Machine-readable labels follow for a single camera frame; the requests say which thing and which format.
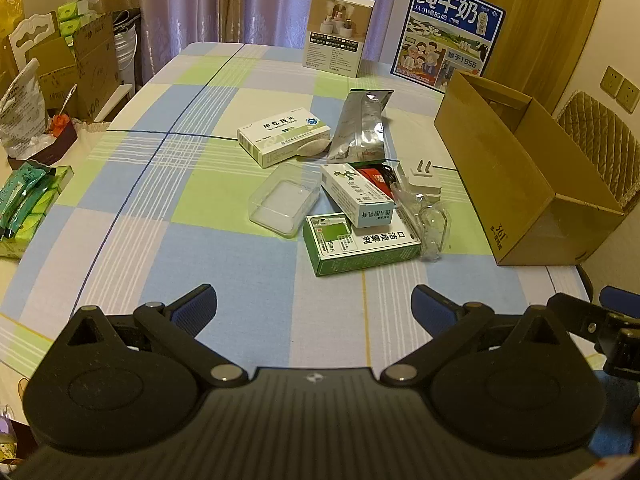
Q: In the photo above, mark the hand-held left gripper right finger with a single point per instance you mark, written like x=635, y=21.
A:
x=432, y=309

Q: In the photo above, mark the small brown cardboard carton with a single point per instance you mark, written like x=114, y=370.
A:
x=57, y=70

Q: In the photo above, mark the green patterned tissue pack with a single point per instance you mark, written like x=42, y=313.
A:
x=45, y=210

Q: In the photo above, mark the clear plastic wrapper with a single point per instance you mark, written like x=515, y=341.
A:
x=430, y=225

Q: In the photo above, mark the large brown cardboard carton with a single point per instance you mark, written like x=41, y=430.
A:
x=97, y=70

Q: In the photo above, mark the clear plastic container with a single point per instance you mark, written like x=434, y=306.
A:
x=282, y=200

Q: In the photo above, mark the white power adapter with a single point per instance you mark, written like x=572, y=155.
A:
x=420, y=180

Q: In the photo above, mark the wooden door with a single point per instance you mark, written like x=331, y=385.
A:
x=540, y=20

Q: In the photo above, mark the beige wall socket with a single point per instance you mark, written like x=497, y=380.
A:
x=611, y=80
x=631, y=96

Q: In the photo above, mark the yellow plastic bag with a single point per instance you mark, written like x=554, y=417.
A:
x=11, y=10

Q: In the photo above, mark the green and white medicine box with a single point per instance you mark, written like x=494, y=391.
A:
x=360, y=250

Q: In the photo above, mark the brown cardboard box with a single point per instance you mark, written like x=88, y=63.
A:
x=500, y=160

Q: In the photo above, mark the red snack packet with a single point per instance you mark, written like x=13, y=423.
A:
x=375, y=180

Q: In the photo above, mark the green tissue pack bundle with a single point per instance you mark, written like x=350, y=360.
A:
x=75, y=15

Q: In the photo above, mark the metal spoon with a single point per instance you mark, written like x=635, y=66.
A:
x=67, y=100

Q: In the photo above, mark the white plastic spoon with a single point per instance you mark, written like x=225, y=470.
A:
x=312, y=148

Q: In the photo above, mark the white crumpled plastic bag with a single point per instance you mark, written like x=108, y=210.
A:
x=20, y=105

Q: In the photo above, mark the white medicine box blue label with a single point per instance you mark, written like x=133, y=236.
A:
x=277, y=135

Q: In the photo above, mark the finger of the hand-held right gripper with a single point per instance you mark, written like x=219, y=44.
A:
x=580, y=317
x=622, y=296

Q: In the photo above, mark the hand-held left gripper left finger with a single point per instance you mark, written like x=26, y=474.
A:
x=197, y=306

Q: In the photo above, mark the dark green sachet bundle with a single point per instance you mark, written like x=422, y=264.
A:
x=22, y=195

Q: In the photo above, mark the quilted chair back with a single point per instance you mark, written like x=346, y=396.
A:
x=600, y=135

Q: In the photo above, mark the white medicine box green figure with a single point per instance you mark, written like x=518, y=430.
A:
x=355, y=192

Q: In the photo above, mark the beige product box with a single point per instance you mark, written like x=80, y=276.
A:
x=337, y=35

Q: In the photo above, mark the dark brown box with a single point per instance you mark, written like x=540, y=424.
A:
x=45, y=147

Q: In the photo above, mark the white carved chair back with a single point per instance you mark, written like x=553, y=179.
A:
x=32, y=30

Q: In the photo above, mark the blue illustrated milk carton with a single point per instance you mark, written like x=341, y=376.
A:
x=445, y=25

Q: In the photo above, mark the silver foil pouch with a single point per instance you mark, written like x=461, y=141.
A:
x=360, y=125

